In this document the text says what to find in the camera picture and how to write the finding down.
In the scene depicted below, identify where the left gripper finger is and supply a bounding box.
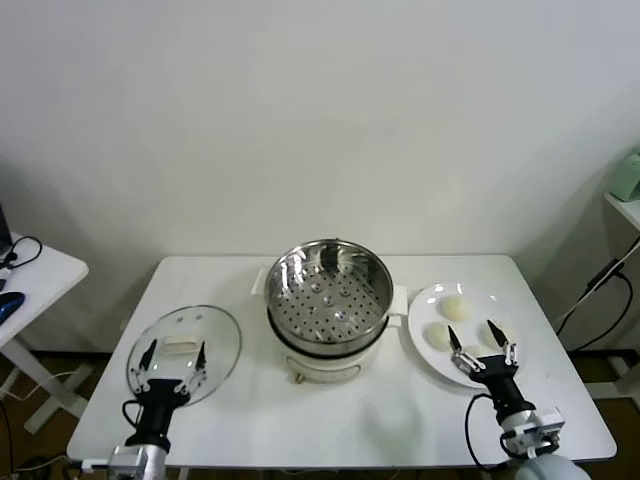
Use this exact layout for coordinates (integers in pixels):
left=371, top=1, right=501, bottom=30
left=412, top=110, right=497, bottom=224
left=180, top=341, right=208, bottom=397
left=129, top=339, right=157, bottom=395

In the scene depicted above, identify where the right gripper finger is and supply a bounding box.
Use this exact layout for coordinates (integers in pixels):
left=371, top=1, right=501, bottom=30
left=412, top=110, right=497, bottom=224
left=448, top=325, right=483, bottom=376
left=488, top=320, right=518, bottom=369

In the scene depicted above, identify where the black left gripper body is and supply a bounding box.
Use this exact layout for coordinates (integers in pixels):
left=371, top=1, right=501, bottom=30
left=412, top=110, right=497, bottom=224
left=124, top=379, right=191, bottom=448

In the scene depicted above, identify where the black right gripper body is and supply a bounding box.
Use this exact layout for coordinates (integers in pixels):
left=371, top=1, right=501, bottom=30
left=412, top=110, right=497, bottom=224
left=473, top=354, right=532, bottom=419

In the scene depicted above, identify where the white steamed baozi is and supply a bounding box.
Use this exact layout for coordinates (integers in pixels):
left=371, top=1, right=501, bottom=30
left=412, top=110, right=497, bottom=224
left=423, top=322, right=454, bottom=349
left=439, top=295, right=474, bottom=322
left=474, top=322, right=507, bottom=349

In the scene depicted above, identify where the stainless steel steamer basket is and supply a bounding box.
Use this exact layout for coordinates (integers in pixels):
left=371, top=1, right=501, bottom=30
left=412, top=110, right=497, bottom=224
left=264, top=238, right=395, bottom=351

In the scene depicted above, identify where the white round plate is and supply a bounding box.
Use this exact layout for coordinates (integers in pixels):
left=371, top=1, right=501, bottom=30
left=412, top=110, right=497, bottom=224
left=407, top=282, right=530, bottom=390

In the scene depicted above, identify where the white electric cooker pot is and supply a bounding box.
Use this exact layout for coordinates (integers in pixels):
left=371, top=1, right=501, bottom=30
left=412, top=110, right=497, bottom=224
left=249, top=267, right=410, bottom=385

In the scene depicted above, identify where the white side table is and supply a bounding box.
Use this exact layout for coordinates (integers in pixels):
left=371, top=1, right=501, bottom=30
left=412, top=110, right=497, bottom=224
left=0, top=230, right=96, bottom=435

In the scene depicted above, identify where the blue computer mouse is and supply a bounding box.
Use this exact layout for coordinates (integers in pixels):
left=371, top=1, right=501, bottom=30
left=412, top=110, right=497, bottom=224
left=0, top=291, right=26, bottom=322

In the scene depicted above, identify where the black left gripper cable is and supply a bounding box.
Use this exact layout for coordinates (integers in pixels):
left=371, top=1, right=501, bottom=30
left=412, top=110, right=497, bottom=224
left=121, top=398, right=146, bottom=432

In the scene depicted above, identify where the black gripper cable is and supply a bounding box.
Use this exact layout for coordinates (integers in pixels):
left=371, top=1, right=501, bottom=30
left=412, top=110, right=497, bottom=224
left=464, top=393, right=507, bottom=472
left=121, top=398, right=146, bottom=432

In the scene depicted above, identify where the glass lid with cream handle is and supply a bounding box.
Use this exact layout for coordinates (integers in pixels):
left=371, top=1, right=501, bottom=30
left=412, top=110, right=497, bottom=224
left=125, top=304, right=243, bottom=407

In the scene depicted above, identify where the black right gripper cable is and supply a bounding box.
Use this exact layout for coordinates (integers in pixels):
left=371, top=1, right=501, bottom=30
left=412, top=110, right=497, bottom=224
left=464, top=393, right=507, bottom=472

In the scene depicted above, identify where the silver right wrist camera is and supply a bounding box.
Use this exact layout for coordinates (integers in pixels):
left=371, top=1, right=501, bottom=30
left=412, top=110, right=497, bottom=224
left=502, top=407, right=566, bottom=460

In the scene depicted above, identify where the black wall cable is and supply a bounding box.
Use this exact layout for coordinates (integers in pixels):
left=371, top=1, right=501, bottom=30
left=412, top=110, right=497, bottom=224
left=555, top=269, right=635, bottom=354

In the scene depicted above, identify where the white floor cable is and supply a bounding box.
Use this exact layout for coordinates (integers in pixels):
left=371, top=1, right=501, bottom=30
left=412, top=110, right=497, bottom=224
left=0, top=368, right=77, bottom=401

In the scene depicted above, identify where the white cable with black plug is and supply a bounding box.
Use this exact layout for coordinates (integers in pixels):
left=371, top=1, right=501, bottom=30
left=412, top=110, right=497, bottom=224
left=549, top=244, right=640, bottom=326

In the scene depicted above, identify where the black earphone cable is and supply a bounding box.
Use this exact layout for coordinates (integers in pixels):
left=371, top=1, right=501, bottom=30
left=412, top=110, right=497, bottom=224
left=0, top=235, right=44, bottom=271

